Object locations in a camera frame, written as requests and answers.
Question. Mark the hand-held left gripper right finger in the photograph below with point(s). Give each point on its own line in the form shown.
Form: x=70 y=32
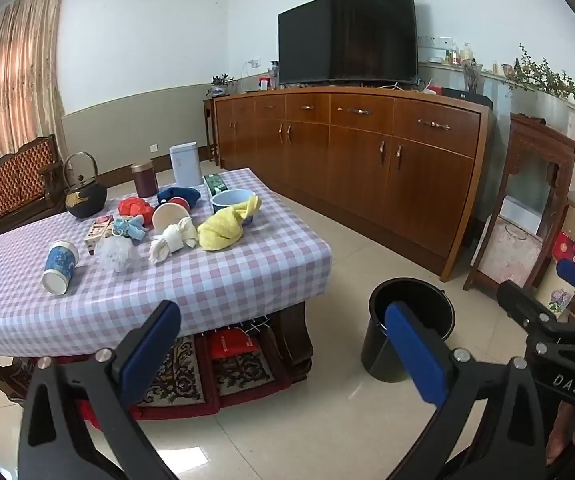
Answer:
x=415 y=355

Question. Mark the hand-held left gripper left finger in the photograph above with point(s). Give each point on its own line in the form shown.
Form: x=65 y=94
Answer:
x=152 y=345

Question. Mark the black plastic bucket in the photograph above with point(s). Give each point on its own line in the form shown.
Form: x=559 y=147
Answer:
x=407 y=305

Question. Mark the blue face mask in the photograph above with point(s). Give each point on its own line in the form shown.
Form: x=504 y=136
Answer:
x=130 y=227

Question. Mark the red paper cup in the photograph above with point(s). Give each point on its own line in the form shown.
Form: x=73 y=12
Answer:
x=167 y=217

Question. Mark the red plastic bag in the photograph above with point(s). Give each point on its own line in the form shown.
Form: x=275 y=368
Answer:
x=135 y=207

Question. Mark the blue plastic cup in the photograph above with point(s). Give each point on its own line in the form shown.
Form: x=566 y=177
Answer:
x=227 y=201

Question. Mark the green white carton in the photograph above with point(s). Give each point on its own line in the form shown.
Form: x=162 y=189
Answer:
x=215 y=183

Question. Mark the person's right hand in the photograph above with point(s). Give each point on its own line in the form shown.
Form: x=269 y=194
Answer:
x=565 y=435

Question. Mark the patterned red rug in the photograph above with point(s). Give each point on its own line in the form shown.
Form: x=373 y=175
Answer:
x=187 y=385

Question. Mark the pink framed board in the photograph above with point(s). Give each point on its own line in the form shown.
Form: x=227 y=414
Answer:
x=510 y=252

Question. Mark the pink checked tablecloth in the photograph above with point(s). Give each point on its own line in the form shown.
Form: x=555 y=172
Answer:
x=192 y=285

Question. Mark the white mesh sponge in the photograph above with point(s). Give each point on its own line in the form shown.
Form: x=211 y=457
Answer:
x=115 y=252

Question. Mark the white rolled cloth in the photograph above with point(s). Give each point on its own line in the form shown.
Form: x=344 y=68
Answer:
x=172 y=240

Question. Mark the blue patterned paper cup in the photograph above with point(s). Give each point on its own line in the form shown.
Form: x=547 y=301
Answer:
x=61 y=265

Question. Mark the small printed box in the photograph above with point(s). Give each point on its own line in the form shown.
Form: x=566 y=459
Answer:
x=96 y=232

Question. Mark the yellow cloth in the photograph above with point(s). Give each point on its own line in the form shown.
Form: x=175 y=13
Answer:
x=220 y=232

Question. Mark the carved wooden stand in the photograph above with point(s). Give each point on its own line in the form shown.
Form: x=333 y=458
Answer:
x=537 y=140

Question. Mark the dark blue cloth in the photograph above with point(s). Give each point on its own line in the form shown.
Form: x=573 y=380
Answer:
x=177 y=194

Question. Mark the black iron teapot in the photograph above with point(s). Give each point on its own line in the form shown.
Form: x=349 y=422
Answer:
x=85 y=200

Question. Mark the dark red canister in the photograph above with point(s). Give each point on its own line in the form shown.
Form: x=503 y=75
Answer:
x=143 y=180

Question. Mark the white tin box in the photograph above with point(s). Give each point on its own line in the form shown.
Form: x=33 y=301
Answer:
x=185 y=165

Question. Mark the trailing green plant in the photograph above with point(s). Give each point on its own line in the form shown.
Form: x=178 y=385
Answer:
x=547 y=77

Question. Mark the brown wooden sideboard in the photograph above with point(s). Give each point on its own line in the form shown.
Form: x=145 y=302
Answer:
x=357 y=160

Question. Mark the black set-top box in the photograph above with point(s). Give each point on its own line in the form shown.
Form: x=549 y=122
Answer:
x=467 y=96

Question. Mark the wooden bench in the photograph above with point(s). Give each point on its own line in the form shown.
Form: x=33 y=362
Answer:
x=12 y=180

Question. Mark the glass vase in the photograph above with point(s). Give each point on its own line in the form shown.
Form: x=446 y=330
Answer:
x=471 y=76

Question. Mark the small potted plant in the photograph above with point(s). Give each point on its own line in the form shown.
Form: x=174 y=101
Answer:
x=222 y=82

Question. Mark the white red jar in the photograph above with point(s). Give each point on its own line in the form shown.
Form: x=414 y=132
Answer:
x=264 y=83

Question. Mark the beige patterned curtain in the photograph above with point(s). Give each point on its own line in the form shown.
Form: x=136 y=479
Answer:
x=7 y=85

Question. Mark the black flat television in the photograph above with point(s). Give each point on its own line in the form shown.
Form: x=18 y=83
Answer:
x=347 y=35

